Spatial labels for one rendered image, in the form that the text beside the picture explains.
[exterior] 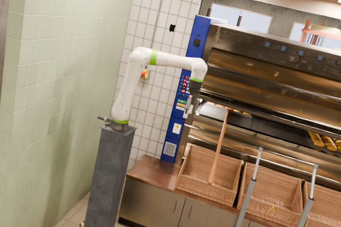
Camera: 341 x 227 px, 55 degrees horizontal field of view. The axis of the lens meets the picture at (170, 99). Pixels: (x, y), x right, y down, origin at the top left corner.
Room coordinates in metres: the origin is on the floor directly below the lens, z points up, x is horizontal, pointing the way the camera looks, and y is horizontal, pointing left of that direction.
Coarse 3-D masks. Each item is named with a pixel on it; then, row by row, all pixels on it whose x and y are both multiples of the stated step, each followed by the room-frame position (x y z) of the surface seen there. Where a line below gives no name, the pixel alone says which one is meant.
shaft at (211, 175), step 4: (228, 112) 3.49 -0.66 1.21; (224, 120) 3.21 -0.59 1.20; (224, 124) 3.06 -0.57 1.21; (224, 128) 2.94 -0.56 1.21; (224, 132) 2.86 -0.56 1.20; (220, 136) 2.71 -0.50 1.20; (220, 140) 2.60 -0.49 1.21; (220, 144) 2.52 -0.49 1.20; (220, 148) 2.45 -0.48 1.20; (216, 152) 2.35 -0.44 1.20; (216, 156) 2.27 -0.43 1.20; (216, 160) 2.20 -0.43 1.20; (216, 164) 2.14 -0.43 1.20; (212, 168) 2.06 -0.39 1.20; (212, 172) 2.00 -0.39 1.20; (212, 176) 1.94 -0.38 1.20; (208, 180) 1.89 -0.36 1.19; (212, 180) 1.89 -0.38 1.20
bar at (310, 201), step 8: (192, 128) 2.87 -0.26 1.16; (200, 128) 2.87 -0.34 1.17; (216, 136) 2.84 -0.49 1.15; (224, 136) 2.82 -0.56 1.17; (248, 144) 2.77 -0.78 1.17; (272, 152) 2.73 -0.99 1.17; (296, 160) 2.69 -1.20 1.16; (256, 168) 2.63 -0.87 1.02; (312, 176) 2.62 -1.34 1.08; (312, 184) 2.55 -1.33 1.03; (248, 192) 2.53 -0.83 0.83; (312, 192) 2.50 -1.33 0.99; (248, 200) 2.53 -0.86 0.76; (312, 200) 2.44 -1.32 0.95; (304, 208) 2.46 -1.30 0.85; (240, 216) 2.53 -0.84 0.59; (304, 216) 2.44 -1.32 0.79; (240, 224) 2.53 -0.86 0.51
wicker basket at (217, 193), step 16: (192, 160) 3.15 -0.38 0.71; (208, 160) 3.14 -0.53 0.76; (224, 160) 3.12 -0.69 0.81; (240, 160) 3.11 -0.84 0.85; (192, 176) 3.03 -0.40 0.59; (208, 176) 3.10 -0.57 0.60; (224, 176) 3.08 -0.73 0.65; (192, 192) 2.72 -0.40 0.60; (208, 192) 2.80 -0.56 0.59; (224, 192) 2.67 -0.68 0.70
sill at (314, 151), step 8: (208, 120) 3.22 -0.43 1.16; (216, 120) 3.21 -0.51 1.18; (232, 128) 3.17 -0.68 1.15; (240, 128) 3.16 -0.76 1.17; (248, 128) 3.20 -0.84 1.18; (264, 136) 3.11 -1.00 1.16; (272, 136) 3.13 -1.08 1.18; (288, 144) 3.07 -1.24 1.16; (296, 144) 3.06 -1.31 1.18; (312, 152) 3.02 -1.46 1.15; (320, 152) 3.01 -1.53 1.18; (336, 160) 2.98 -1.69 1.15
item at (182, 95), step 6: (186, 78) 3.25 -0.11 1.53; (180, 84) 3.26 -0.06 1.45; (186, 84) 3.25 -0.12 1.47; (180, 90) 3.26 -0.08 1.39; (186, 90) 3.25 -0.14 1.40; (180, 96) 3.26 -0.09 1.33; (186, 96) 3.24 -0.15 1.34; (180, 102) 3.25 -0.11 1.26; (186, 102) 3.24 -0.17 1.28; (174, 108) 3.26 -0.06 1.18; (180, 108) 3.25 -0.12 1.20
